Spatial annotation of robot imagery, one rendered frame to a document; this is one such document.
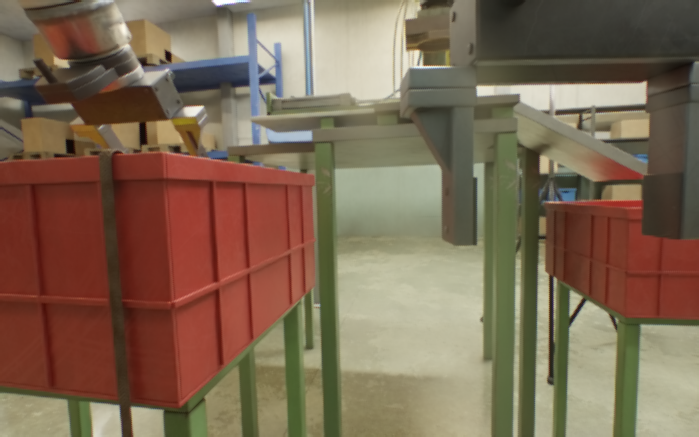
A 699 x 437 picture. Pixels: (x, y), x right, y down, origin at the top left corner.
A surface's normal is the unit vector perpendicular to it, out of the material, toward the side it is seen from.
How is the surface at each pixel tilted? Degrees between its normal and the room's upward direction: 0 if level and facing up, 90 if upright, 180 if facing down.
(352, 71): 90
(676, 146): 90
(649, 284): 90
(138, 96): 130
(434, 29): 90
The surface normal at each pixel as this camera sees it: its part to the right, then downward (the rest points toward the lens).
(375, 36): -0.18, 0.08
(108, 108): -0.09, 0.70
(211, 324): 0.98, -0.01
